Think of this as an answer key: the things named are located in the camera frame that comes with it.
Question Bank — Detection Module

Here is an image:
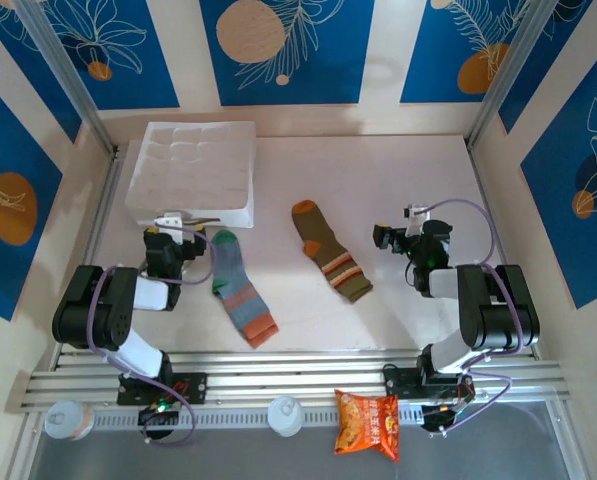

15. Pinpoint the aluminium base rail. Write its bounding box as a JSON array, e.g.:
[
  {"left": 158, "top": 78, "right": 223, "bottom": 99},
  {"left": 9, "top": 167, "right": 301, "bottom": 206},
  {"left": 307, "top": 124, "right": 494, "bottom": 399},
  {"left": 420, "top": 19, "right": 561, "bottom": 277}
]
[{"left": 20, "top": 349, "right": 569, "bottom": 415}]

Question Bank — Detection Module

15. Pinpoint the orange snack bag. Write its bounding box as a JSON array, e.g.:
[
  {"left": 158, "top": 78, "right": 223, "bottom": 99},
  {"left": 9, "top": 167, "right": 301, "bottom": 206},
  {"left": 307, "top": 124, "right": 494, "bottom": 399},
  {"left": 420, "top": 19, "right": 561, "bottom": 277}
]
[{"left": 333, "top": 388, "right": 400, "bottom": 464}]

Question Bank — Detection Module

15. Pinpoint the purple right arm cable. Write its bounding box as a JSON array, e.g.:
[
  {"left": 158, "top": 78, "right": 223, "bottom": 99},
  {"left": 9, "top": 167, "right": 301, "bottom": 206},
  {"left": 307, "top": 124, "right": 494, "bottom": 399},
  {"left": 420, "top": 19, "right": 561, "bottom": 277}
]
[{"left": 405, "top": 198, "right": 524, "bottom": 441}]

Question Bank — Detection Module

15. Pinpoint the aluminium corner post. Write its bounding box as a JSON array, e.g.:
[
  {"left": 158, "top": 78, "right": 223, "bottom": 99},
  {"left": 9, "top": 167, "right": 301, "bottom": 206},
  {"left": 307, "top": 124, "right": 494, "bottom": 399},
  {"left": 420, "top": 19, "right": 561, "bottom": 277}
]
[
  {"left": 15, "top": 0, "right": 118, "bottom": 156},
  {"left": 466, "top": 0, "right": 552, "bottom": 151}
]

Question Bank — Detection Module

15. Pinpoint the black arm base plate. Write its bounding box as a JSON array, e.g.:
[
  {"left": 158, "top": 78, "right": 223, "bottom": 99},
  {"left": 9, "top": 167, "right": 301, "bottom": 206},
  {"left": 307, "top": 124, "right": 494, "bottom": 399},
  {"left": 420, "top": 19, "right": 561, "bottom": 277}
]
[
  {"left": 383, "top": 367, "right": 474, "bottom": 401},
  {"left": 116, "top": 372, "right": 209, "bottom": 406}
]

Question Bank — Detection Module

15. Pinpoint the grey slotted cable duct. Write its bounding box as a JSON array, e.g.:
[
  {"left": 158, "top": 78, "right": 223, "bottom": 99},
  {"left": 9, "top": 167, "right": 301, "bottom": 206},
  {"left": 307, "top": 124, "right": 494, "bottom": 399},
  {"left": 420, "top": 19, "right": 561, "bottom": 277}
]
[{"left": 91, "top": 407, "right": 425, "bottom": 427}]

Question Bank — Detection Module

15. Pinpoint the olive striped sock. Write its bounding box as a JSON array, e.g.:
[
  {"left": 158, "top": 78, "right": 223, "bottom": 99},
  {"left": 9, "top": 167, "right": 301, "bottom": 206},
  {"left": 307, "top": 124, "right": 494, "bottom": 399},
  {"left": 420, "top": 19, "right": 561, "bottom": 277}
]
[{"left": 291, "top": 199, "right": 374, "bottom": 305}]

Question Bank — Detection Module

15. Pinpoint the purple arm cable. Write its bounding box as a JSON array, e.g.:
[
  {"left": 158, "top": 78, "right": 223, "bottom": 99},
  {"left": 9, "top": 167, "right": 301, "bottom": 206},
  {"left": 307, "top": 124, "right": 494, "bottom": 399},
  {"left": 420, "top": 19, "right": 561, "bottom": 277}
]
[
  {"left": 85, "top": 224, "right": 218, "bottom": 446},
  {"left": 405, "top": 198, "right": 524, "bottom": 441}
]

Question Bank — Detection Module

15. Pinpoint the grey-blue striped sock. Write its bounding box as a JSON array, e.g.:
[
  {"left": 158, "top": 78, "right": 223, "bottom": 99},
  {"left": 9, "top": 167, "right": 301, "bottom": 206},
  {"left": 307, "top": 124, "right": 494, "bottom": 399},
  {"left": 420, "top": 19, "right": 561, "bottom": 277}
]
[{"left": 211, "top": 229, "right": 281, "bottom": 350}]

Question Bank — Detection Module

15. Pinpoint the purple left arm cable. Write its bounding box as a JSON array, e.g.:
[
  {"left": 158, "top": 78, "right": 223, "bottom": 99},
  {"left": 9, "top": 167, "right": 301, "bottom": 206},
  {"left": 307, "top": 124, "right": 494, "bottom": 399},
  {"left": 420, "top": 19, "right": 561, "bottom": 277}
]
[{"left": 85, "top": 224, "right": 218, "bottom": 446}]

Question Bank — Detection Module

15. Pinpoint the white fabric organizer box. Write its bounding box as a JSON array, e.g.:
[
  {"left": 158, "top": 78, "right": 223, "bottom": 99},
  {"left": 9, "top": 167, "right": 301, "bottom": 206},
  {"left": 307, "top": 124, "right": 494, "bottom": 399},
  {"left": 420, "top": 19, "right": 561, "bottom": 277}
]
[{"left": 125, "top": 119, "right": 257, "bottom": 230}]

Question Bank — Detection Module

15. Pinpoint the black controller module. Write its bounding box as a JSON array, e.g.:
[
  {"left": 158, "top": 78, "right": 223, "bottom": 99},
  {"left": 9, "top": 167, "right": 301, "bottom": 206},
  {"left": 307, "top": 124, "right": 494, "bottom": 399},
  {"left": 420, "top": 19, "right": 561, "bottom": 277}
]
[
  {"left": 137, "top": 403, "right": 180, "bottom": 427},
  {"left": 420, "top": 402, "right": 467, "bottom": 432}
]

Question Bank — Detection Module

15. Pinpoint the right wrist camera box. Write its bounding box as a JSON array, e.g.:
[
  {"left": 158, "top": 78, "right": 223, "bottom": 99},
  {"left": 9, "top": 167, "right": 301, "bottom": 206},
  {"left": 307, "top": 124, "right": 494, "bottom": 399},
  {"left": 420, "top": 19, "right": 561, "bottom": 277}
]
[{"left": 403, "top": 203, "right": 432, "bottom": 224}]

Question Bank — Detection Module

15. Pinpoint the aluminium side rail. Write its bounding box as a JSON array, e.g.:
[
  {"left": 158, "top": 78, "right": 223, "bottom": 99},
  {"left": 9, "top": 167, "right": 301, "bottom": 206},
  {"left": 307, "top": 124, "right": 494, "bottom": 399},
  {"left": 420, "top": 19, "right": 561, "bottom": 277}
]
[
  {"left": 52, "top": 144, "right": 122, "bottom": 371},
  {"left": 465, "top": 144, "right": 537, "bottom": 357}
]

